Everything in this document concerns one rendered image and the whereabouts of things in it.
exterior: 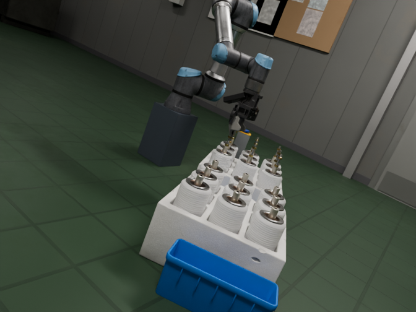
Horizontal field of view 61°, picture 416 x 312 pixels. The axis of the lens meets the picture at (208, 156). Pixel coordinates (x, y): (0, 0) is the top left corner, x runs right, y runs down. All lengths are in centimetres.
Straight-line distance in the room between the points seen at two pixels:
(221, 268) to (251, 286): 9
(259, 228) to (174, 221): 24
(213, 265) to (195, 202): 18
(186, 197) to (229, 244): 18
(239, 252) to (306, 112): 348
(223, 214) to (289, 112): 350
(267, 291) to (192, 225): 27
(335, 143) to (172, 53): 274
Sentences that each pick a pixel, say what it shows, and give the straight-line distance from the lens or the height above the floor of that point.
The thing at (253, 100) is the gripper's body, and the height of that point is 51.
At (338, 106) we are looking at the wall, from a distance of 429.
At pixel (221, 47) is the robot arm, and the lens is 152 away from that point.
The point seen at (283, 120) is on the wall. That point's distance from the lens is 446.
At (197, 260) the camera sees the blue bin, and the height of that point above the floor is 8.
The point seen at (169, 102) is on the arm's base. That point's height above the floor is 33.
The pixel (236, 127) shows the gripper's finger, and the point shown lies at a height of 38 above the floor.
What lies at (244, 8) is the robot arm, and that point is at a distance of 187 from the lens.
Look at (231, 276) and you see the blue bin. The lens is 102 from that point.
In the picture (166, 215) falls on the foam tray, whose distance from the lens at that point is 102.
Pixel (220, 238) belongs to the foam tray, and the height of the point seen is 16.
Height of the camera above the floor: 59
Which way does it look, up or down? 14 degrees down
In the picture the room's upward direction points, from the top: 22 degrees clockwise
